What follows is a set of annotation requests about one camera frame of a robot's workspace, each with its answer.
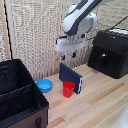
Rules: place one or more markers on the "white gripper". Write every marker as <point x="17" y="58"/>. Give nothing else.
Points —
<point x="70" y="43"/>

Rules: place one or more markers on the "dark blue book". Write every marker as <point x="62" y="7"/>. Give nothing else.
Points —
<point x="70" y="77"/>

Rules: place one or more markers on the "red plastic cup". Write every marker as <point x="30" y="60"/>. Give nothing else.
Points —
<point x="68" y="89"/>

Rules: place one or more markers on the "blue plastic bowl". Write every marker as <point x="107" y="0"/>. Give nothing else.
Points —
<point x="44" y="85"/>

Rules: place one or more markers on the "black case with latch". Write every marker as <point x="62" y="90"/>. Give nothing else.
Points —
<point x="109" y="53"/>

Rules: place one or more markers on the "black fabric storage box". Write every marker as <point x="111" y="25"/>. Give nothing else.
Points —
<point x="19" y="94"/>

